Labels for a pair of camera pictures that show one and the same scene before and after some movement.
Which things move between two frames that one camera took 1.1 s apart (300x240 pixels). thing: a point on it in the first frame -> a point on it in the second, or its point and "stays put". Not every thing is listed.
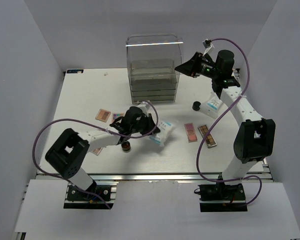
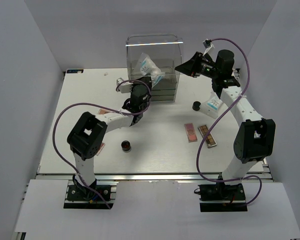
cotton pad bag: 211,106 stays put
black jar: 195,106 stays put
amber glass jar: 126,146 stays put
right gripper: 192,66 stays put
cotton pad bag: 160,137 -> 146,67
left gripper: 150,124 -> 145,81
